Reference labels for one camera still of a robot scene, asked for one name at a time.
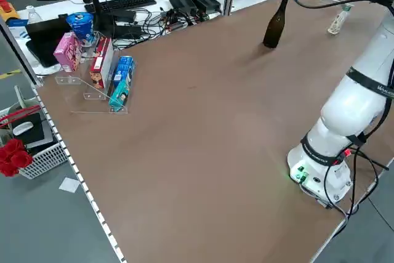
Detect clear plastic drink bottle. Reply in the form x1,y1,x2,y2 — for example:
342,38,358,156
326,3,355,36

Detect dark glass bottle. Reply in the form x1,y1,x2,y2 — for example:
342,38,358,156
262,0,291,49

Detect clear water bottle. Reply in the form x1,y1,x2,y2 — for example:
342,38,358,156
26,6,41,25

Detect teal snack packet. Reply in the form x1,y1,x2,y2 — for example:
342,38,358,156
108,78,133,113

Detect blue cookie packet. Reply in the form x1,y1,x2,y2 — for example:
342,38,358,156
112,55,136,90

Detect red cookie box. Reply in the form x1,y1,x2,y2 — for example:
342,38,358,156
89,37,114,91

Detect clear acrylic snack shelf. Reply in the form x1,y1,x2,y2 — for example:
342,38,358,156
55,30,138,115

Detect black keyboard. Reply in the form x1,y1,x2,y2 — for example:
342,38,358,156
84,0,158,14

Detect pink snack box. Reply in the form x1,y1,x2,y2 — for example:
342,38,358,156
53,31,83,73

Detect blue snack cup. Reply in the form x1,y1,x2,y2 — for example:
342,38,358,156
66,12,96,47

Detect white paper sheet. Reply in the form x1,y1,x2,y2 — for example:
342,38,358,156
58,177,81,193

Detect white plastic basket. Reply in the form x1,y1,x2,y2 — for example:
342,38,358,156
0,105,70,180

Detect black laptop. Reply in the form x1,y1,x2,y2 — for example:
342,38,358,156
25,18,74,68

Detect white computer mouse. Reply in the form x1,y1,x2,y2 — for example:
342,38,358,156
12,121,34,136

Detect red artificial flowers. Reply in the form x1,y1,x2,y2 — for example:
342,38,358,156
0,138,34,177

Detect blue white box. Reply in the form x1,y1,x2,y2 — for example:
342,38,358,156
6,18,30,41

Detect black base cable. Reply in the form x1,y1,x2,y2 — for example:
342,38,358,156
320,135,389,218

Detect aluminium corner post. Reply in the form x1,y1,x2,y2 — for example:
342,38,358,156
0,16,44,87

